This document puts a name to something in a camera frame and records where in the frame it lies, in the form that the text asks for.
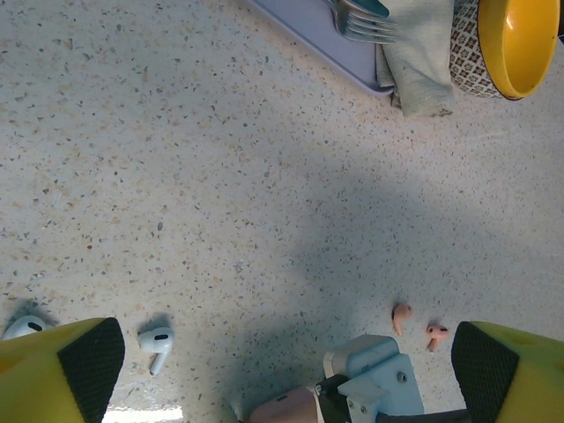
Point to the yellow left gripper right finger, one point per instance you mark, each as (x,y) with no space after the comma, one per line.
(529,383)

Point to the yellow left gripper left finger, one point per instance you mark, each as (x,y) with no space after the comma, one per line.
(39,379)

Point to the pink earbud charging case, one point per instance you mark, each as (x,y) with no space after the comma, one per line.
(282,407)

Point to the white earbud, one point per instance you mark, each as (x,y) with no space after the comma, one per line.
(155,346)
(24,328)

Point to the pink earbud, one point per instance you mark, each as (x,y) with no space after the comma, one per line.
(401,315)
(435,334)

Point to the yellow patterned bowl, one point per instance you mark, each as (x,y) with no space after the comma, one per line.
(520,44)

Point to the beige folded cloth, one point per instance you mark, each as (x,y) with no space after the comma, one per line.
(418,57)

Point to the lilac serving tray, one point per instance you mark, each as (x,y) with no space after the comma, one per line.
(308,39)

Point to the silver fork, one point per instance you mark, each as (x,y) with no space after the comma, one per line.
(365,28)

